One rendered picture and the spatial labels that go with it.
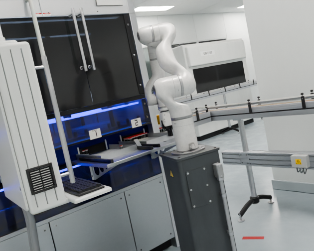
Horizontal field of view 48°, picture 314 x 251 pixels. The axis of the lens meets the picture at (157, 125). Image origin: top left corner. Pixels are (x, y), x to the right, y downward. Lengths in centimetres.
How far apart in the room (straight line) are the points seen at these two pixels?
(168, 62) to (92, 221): 114
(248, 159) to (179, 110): 135
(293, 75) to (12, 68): 247
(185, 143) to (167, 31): 67
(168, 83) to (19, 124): 77
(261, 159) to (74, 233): 158
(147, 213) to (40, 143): 124
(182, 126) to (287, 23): 180
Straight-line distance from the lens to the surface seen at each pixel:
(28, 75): 165
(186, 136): 190
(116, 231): 253
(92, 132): 237
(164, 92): 187
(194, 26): 979
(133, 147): 222
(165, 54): 200
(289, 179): 369
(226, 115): 312
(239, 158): 317
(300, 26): 335
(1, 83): 163
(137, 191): 258
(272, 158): 297
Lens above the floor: 124
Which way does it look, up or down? 6 degrees down
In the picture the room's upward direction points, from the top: 12 degrees counter-clockwise
